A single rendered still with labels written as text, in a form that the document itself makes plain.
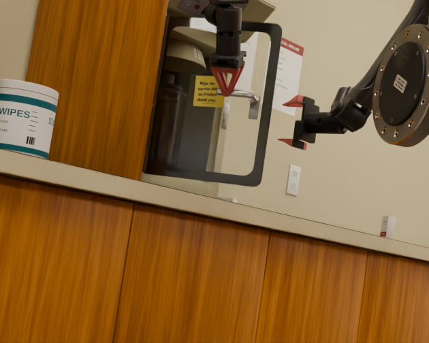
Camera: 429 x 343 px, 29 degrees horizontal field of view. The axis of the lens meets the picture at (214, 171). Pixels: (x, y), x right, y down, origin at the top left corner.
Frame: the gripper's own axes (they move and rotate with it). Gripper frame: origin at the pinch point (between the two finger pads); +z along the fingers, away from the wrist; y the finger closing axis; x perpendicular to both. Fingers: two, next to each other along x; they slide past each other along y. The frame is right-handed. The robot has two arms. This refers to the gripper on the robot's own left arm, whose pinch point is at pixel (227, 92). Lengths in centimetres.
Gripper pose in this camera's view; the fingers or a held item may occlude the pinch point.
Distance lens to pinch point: 196.4
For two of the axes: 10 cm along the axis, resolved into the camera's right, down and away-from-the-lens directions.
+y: -2.7, 3.0, -9.1
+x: 9.6, 1.0, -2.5
